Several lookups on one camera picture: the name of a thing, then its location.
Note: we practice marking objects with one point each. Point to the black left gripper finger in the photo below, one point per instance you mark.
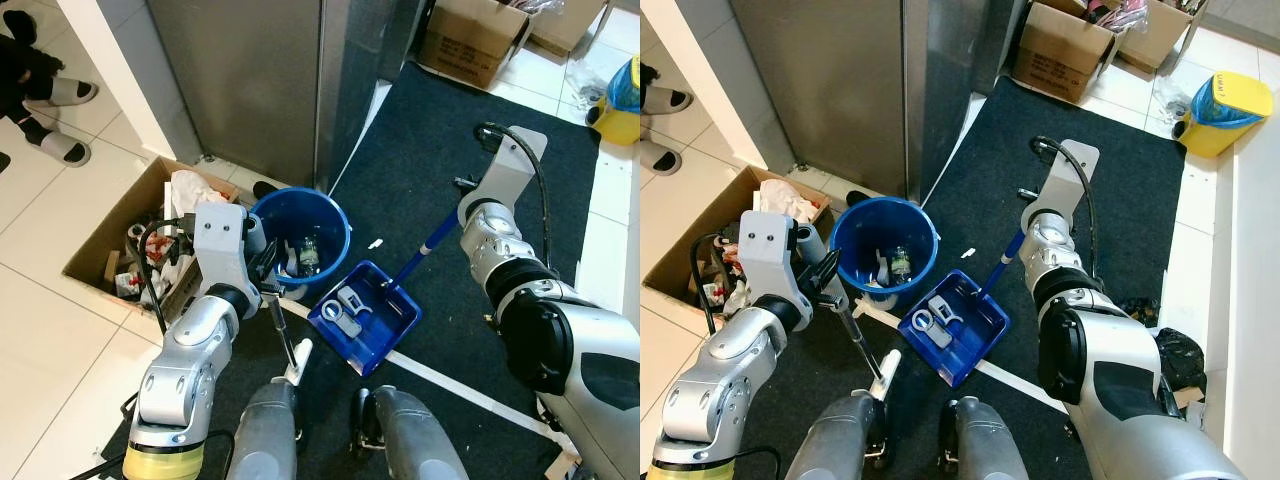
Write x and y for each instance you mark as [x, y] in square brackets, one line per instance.
[831, 268]
[277, 260]
[838, 297]
[281, 286]

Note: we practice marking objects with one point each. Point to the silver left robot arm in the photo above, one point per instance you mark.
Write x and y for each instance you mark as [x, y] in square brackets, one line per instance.
[745, 370]
[190, 350]

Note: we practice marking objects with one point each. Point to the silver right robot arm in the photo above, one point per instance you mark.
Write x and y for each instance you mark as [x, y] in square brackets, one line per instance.
[1050, 245]
[495, 240]

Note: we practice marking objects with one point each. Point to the dark floor carpet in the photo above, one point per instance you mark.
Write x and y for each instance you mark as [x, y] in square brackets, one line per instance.
[1000, 160]
[430, 150]

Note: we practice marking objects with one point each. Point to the blue plastic bucket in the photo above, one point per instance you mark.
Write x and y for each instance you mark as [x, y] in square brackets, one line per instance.
[875, 222]
[290, 212]

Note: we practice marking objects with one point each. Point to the white plastic clip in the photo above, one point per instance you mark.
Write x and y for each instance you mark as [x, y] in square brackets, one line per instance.
[353, 298]
[945, 308]

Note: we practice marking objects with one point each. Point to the white crumpled paper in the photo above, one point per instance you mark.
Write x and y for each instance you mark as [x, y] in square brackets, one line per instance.
[790, 200]
[195, 190]

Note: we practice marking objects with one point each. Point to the open cardboard box with rubbish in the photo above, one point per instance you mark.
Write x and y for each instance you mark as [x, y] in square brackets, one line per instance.
[100, 235]
[690, 245]

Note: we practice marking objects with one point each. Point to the printed cardboard box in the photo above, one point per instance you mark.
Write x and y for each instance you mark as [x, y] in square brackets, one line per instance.
[1055, 55]
[465, 45]

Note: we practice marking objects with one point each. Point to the grey left robot leg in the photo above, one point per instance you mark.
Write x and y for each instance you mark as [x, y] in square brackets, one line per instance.
[262, 440]
[835, 445]

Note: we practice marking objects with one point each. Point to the grey robot leg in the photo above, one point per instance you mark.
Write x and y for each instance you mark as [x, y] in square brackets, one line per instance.
[835, 445]
[985, 450]
[262, 440]
[420, 440]

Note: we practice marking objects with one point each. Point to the clear plastic bag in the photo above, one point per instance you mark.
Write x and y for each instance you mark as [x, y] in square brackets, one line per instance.
[582, 85]
[1168, 100]

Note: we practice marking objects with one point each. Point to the yellow bin with blue bag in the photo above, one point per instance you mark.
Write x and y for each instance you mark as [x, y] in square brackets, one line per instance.
[620, 125]
[1225, 135]

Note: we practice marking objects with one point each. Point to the metal door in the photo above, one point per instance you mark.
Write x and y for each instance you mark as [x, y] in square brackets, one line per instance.
[820, 90]
[240, 80]

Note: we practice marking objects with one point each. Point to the plain cardboard box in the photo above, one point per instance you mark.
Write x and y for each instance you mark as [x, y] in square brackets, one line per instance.
[1150, 40]
[560, 25]

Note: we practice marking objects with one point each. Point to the grey slipper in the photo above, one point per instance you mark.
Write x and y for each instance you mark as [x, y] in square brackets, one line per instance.
[662, 158]
[668, 100]
[68, 148]
[70, 92]

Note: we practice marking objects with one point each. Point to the grey right robot leg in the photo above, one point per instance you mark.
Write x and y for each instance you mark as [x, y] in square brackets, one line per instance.
[420, 440]
[985, 450]

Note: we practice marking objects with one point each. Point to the person's legs in black trousers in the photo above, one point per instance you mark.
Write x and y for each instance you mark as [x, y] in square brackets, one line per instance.
[25, 70]
[647, 74]

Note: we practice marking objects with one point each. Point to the black rubbish bag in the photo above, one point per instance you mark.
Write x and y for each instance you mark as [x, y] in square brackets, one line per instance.
[1180, 355]

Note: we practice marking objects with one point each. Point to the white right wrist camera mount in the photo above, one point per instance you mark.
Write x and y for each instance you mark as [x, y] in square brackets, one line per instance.
[515, 165]
[1070, 180]

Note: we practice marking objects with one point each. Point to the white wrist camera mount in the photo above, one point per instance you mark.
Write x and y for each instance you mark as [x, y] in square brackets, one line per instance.
[515, 165]
[220, 240]
[770, 250]
[1070, 180]

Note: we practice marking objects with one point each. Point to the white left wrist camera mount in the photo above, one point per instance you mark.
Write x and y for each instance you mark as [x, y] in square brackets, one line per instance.
[220, 240]
[770, 250]

